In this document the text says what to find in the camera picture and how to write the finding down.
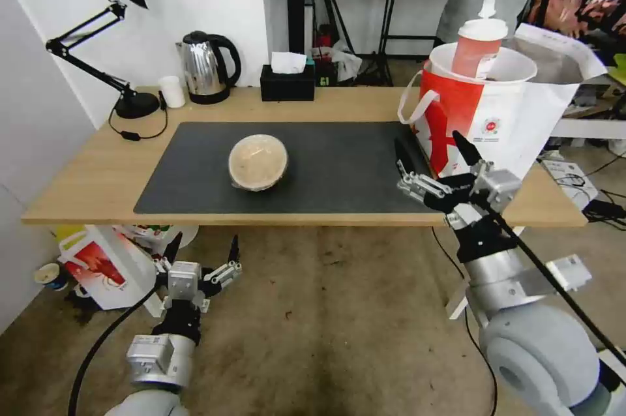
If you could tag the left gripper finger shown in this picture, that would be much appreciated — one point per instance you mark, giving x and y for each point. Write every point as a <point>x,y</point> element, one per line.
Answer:
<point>172,249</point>
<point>234,252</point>

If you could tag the white table leg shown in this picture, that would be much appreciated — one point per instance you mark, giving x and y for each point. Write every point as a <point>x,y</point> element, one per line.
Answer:
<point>457,301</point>
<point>152,301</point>

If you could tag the white plastic bag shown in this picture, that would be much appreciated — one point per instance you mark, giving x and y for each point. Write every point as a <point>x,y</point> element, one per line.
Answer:
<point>347,61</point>

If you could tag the black light stand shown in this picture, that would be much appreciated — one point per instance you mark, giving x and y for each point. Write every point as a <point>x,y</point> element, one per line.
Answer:
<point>391,29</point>

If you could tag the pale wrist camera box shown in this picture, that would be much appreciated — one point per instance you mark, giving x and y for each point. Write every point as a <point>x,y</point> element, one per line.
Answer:
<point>186,281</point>
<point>499,186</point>

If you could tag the lidded takeout bowl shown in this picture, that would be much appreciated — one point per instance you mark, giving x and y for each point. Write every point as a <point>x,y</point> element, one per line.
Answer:
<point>258,161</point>

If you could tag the black tissue box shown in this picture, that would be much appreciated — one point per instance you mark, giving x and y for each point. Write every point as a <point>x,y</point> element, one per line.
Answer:
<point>287,88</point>

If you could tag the black teal box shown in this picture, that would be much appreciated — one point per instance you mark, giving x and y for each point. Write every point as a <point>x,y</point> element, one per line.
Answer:
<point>325,73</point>

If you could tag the steel electric kettle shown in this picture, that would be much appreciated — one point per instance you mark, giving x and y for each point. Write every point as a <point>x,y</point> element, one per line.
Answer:
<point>203,69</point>

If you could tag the white tissue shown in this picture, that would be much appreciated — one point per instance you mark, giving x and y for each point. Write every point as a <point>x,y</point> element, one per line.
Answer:
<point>287,63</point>

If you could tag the white cup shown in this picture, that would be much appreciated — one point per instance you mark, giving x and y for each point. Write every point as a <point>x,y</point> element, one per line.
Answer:
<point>172,92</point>

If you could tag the black desk mat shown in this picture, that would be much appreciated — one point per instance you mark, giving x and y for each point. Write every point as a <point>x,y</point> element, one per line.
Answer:
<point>342,166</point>

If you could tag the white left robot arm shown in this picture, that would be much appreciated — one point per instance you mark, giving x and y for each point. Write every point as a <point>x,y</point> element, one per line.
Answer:
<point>156,362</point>

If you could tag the red drink cup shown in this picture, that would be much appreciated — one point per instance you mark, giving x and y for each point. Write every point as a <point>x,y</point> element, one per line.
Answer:
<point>477,49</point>

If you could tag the blue paper cup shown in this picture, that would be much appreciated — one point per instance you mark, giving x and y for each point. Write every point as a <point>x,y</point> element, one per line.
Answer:
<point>51,279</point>

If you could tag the white straw wrapper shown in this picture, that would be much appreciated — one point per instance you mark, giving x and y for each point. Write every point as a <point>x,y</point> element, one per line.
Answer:
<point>488,5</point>

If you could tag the black desk lamp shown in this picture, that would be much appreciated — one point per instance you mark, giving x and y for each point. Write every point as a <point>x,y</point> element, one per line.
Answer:
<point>137,105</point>

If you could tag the white cardboard box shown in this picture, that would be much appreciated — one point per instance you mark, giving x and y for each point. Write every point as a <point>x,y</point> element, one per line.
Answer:
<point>569,176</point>

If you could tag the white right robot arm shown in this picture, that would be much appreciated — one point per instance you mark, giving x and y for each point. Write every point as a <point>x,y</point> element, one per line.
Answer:
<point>538,347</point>

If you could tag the red white paper bag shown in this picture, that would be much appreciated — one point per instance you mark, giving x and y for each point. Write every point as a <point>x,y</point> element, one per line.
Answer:
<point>98,259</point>

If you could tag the black tripod stand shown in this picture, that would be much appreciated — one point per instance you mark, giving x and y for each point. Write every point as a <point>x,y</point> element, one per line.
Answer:
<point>327,0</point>

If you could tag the white red takeout bag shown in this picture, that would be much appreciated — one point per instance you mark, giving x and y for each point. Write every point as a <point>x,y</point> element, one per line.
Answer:
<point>508,117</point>

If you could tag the printed plastic bag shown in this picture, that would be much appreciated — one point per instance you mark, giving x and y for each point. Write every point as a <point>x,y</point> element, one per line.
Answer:
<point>151,232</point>

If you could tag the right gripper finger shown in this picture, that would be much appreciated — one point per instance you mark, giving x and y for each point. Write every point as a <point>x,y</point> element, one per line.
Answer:
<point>402,157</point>
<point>467,147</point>

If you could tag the black power adapter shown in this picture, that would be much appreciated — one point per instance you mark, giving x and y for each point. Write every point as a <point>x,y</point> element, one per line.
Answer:
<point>604,210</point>

